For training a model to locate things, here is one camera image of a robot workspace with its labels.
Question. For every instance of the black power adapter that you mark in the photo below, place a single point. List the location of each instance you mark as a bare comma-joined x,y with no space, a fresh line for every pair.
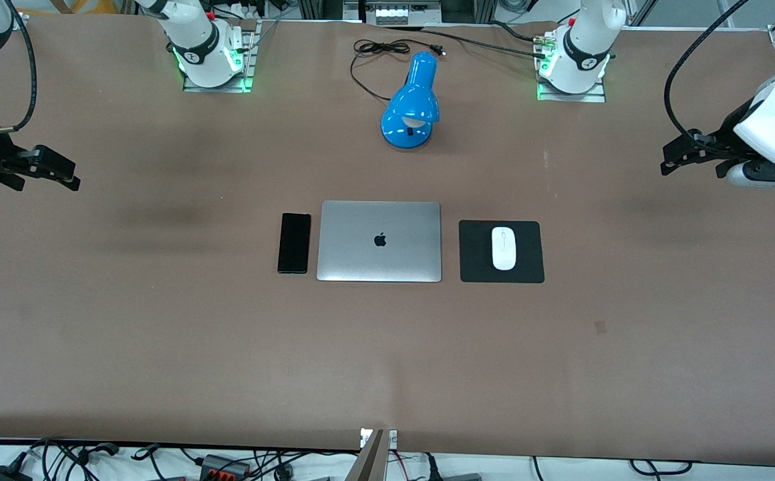
3,473

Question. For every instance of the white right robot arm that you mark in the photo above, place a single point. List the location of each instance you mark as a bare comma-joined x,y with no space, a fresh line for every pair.
199,41

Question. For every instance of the metal camera stand post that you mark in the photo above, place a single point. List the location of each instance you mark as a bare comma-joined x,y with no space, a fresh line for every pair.
374,457

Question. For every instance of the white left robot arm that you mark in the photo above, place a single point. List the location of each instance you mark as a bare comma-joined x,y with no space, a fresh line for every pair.
584,50

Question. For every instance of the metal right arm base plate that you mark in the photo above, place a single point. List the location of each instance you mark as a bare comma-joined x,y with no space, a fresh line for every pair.
246,67

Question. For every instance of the black mouse pad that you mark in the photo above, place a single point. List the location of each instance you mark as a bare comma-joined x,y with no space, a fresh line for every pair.
474,257

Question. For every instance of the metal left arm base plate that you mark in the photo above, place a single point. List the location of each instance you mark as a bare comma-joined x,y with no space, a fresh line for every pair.
598,93

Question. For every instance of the white computer mouse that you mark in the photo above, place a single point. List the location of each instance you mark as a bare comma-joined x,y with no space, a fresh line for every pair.
503,248

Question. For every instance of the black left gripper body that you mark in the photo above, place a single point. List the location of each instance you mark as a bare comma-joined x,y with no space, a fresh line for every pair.
723,136

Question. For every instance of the black orange connector box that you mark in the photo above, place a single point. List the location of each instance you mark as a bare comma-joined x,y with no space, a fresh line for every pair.
226,467

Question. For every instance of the grey power strip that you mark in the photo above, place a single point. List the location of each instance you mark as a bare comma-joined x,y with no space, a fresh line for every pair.
406,12

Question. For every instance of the black smartphone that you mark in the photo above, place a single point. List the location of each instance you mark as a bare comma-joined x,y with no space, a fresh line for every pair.
294,243

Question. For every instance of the silver closed laptop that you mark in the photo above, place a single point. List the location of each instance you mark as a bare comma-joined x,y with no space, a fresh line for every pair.
379,240

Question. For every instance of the blue desk lamp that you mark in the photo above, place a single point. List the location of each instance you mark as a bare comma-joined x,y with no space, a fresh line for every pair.
411,100

